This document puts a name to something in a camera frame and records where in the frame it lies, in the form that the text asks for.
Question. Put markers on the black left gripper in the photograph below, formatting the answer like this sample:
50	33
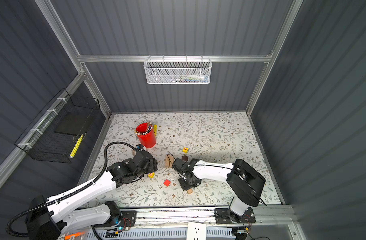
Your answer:
153	165

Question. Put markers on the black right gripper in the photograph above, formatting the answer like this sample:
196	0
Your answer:
184	187

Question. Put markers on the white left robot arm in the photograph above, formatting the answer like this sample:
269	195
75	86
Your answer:
66	214

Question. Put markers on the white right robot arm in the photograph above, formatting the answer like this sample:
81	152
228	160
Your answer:
246	182

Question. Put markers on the red wooden cube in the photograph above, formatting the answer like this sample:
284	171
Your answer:
167	182

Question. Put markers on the red pencil cup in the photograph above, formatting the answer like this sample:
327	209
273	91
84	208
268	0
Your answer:
146	135

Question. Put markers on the white power socket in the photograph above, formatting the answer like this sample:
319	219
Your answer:
196	231

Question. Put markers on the black wire basket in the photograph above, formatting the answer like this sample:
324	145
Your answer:
54	135

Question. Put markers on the white wire basket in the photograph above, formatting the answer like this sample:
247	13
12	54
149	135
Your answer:
178	73

